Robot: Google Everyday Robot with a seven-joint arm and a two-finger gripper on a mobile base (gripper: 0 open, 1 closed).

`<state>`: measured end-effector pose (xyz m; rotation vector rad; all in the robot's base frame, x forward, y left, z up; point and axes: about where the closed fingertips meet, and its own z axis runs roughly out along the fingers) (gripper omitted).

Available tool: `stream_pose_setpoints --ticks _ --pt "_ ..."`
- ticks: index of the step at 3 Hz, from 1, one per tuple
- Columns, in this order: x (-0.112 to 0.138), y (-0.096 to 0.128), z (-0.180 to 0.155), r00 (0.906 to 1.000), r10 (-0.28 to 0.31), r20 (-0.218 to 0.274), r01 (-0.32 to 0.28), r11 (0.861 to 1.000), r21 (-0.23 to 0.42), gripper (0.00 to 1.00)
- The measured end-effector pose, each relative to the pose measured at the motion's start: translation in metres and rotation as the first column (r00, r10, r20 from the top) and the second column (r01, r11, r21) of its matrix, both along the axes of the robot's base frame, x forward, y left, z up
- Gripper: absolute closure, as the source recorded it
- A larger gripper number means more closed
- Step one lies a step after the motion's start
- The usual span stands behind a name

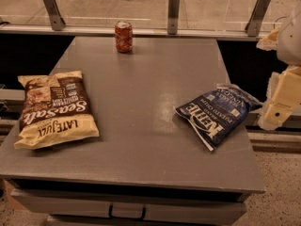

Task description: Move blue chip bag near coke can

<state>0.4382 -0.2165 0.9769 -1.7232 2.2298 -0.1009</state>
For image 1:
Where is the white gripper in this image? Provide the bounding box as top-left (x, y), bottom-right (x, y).
top-left (256, 27), bottom-right (301, 130)

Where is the blue Kettle chip bag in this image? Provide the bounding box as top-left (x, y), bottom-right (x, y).
top-left (175, 84), bottom-right (262, 152)

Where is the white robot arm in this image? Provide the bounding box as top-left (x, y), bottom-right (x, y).
top-left (257, 4), bottom-right (301, 130)

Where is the red coke can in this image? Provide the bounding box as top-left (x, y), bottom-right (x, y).
top-left (115, 21), bottom-right (133, 53)

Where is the brown yellow Late July bag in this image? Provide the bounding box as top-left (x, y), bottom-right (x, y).
top-left (14, 71), bottom-right (99, 150)

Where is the right metal railing bracket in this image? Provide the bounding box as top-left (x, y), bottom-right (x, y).
top-left (245, 0), bottom-right (271, 37)

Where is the metal railing bracket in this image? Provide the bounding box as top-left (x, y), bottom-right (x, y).
top-left (167, 0), bottom-right (180, 35)
top-left (43, 0), bottom-right (66, 31)
top-left (245, 0), bottom-right (271, 37)

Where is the middle metal railing bracket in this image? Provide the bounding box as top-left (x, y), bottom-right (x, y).
top-left (167, 0), bottom-right (180, 35)

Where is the left metal railing bracket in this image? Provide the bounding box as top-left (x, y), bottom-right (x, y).
top-left (43, 0), bottom-right (66, 31)

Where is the grey drawer with black handle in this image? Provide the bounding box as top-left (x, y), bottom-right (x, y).
top-left (11, 189), bottom-right (246, 226)

